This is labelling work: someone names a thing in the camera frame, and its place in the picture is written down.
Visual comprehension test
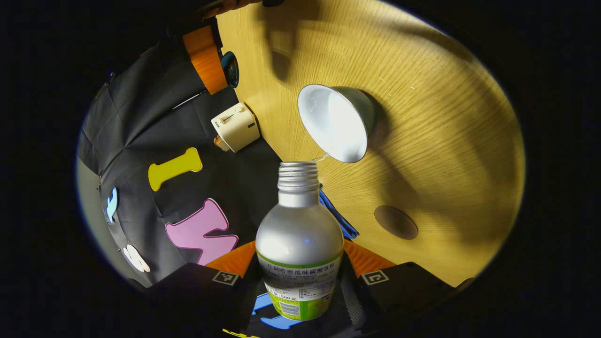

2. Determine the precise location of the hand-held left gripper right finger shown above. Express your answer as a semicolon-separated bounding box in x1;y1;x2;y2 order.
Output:
340;239;475;329

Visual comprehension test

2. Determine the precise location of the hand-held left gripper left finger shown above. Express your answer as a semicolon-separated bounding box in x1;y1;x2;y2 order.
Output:
141;242;259;336

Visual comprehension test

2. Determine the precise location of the teal teacup lid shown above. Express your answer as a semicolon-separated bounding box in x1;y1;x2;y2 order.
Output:
221;51;240;89

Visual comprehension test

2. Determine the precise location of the round brown coaster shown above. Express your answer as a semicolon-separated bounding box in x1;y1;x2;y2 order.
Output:
374;205;419;240

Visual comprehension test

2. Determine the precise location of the silver green water bottle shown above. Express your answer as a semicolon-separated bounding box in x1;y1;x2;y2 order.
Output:
256;161;344;322

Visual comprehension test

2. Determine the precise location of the white grey teacup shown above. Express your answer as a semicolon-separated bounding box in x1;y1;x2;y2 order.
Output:
297;84;377;164

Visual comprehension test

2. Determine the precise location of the cream toaster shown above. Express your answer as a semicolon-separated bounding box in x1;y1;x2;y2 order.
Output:
211;102;261;153

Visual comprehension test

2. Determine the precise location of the black backdrop cloth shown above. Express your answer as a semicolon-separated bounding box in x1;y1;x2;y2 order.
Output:
77;28;362;338

